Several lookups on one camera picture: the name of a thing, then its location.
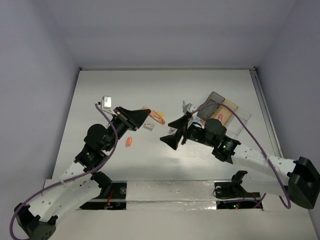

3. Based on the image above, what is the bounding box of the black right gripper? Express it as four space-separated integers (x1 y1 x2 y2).
159 114 216 150

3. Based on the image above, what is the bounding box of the orange highlighter pen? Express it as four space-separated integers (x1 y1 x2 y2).
142 106 166 125

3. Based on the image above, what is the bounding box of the orange highlighter cap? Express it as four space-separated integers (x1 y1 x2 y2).
125 137 133 147

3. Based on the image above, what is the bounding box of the blue highlighter pen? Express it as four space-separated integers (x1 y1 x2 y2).
192 119 204 128

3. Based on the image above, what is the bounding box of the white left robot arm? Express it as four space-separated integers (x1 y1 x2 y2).
9 106 151 240

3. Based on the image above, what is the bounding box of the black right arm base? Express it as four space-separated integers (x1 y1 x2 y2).
212 170 263 210

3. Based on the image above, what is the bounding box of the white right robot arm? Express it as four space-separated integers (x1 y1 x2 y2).
160 114 320 210

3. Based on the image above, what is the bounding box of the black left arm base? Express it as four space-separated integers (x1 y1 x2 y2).
79 171 127 210

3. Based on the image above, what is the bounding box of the pink mini stapler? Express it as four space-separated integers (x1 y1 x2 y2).
169 127 177 134

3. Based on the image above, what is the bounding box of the grey boxed eraser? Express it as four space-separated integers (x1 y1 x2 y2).
143 122 155 131

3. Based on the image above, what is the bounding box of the yellow eraser block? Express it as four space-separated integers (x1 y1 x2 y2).
157 112 164 118

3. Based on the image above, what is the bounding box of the smoky grey plastic container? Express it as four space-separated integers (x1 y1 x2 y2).
197 91 225 121

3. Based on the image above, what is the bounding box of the clear plastic container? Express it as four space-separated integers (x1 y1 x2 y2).
225 107 252 139

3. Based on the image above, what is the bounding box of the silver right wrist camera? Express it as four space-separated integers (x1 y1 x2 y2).
182 101 197 115

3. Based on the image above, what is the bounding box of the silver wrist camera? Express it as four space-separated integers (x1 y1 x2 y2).
182 101 197 115
96 95 112 112

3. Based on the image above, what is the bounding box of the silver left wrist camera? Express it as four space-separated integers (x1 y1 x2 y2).
96 95 112 112

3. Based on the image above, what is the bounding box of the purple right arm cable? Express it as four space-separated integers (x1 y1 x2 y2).
192 102 292 210

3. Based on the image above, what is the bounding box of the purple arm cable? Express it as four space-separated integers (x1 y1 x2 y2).
9 103 118 240
192 102 292 210

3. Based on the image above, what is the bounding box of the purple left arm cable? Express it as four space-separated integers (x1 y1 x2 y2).
9 103 118 240

